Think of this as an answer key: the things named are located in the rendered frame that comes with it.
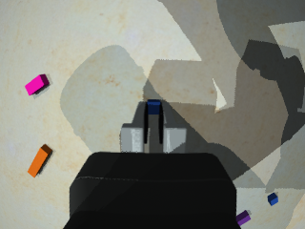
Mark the small magenta block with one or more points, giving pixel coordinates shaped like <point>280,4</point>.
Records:
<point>38,83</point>

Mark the orange rod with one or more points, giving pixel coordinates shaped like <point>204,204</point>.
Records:
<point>39,160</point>

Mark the purple rod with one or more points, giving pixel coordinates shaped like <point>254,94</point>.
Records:
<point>242,217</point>

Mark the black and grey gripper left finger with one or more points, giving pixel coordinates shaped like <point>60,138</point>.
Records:
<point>135,134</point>

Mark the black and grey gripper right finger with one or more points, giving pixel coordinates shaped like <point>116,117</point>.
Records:
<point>174,136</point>

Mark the small blue cube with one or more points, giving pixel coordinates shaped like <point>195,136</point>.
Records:
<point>272,198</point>
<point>153,106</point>

